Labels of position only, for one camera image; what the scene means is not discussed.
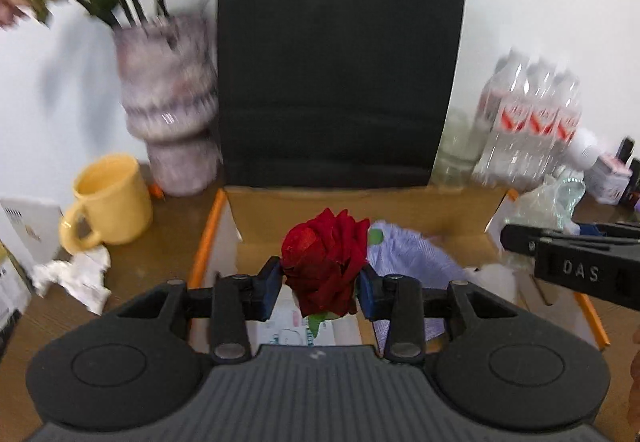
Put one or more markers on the white printed carton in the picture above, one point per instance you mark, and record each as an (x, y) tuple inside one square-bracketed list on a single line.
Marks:
[(35, 227)]

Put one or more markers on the iridescent plastic wrap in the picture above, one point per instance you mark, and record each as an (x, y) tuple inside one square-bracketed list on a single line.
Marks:
[(547, 202)]

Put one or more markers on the white crumpled cloth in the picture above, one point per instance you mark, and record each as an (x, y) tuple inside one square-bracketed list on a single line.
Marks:
[(290, 329)]

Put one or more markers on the clear water bottle red label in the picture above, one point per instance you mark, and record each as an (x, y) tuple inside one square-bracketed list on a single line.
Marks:
[(565, 122), (497, 122), (532, 127)]

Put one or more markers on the purple knitted cloth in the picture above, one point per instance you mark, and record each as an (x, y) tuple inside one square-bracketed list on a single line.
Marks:
[(415, 257)]

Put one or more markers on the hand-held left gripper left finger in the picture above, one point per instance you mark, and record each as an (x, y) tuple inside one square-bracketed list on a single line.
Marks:
[(272, 289)]

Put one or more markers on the orange cardboard box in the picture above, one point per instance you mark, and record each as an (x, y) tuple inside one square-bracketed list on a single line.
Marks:
[(220, 242)]

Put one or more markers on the yellow mug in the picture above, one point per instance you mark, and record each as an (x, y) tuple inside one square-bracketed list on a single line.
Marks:
[(115, 202)]

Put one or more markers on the white robot toy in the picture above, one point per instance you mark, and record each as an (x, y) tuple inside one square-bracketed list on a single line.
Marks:
[(585, 149)]

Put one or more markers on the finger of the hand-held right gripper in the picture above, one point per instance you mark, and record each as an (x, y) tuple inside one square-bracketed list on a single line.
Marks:
[(610, 228), (520, 238)]

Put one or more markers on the crumpled white tissue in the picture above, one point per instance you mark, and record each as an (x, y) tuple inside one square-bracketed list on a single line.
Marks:
[(75, 274)]

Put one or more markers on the clear glass cup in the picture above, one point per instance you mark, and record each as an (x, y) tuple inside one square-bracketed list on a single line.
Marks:
[(457, 152)]

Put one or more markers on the mottled pink ceramic vase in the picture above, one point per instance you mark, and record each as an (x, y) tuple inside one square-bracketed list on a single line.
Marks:
[(167, 97)]

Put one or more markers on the black paper bag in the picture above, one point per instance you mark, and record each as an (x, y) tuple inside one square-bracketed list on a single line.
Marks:
[(340, 67)]

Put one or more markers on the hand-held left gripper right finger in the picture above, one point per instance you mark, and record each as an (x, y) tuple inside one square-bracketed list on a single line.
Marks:
[(368, 294)]

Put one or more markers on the red rose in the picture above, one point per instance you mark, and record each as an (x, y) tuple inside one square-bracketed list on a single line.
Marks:
[(325, 262)]

